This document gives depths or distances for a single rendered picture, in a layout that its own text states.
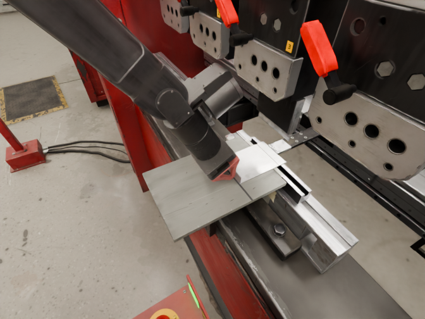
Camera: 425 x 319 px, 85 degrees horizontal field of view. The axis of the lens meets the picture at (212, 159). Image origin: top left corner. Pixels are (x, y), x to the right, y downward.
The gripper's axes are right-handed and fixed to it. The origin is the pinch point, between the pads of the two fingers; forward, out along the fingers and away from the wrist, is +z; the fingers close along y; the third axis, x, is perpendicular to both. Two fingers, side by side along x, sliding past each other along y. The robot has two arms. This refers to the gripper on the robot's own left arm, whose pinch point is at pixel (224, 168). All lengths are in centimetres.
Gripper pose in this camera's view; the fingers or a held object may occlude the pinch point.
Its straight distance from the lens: 51.7
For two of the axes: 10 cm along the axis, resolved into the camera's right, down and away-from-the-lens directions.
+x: -7.7, 6.4, 0.2
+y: -4.9, -6.2, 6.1
